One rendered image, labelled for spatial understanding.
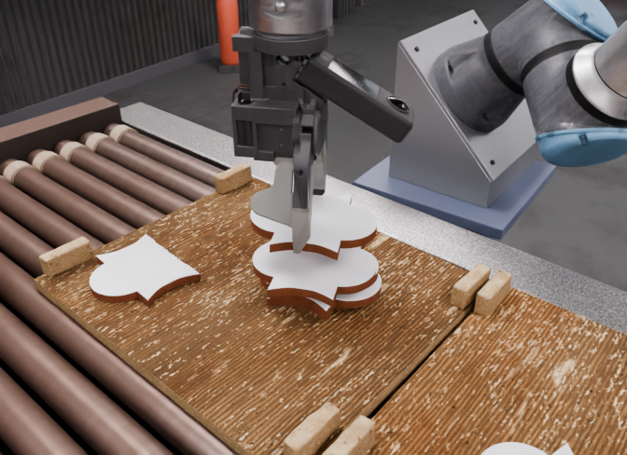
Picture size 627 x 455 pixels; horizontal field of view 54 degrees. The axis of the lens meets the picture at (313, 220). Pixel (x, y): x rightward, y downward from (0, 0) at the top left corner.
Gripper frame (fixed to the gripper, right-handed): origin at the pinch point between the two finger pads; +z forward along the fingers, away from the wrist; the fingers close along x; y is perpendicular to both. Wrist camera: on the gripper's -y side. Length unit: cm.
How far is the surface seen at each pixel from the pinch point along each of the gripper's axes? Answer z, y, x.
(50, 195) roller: 11.1, 43.5, -17.9
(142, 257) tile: 7.9, 20.9, -0.6
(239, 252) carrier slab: 9.0, 10.3, -5.3
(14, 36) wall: 56, 207, -247
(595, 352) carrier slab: 9.0, -29.7, 5.7
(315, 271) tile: 4.4, -0.8, 3.2
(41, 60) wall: 72, 202, -258
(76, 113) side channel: 8, 51, -41
